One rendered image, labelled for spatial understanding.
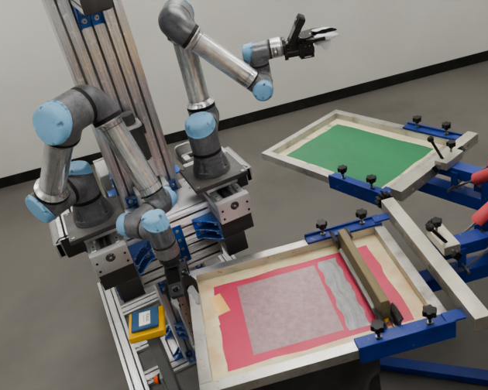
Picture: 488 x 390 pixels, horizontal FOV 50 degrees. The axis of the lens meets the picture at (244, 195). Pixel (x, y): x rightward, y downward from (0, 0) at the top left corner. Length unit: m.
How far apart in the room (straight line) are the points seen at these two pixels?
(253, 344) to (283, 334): 0.10
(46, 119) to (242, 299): 0.91
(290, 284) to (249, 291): 0.16
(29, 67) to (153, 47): 1.18
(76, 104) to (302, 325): 0.99
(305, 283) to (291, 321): 0.19
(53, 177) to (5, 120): 3.94
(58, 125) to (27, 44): 3.88
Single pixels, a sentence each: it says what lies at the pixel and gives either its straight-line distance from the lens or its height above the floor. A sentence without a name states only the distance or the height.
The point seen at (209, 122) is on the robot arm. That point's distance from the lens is 1.99.
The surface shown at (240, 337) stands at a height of 0.95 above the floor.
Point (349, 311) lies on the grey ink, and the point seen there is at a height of 0.96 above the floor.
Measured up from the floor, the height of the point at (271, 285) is 0.96.
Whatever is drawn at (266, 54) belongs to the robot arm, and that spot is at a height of 1.65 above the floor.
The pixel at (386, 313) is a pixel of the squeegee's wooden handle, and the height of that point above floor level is 1.01.
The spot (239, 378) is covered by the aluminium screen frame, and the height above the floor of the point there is 0.99.
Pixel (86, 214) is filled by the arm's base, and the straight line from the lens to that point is 1.99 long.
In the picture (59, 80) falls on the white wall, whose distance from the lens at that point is 5.43.
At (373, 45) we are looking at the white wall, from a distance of 5.74.
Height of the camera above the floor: 2.23
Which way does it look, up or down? 31 degrees down
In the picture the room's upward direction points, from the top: 14 degrees counter-clockwise
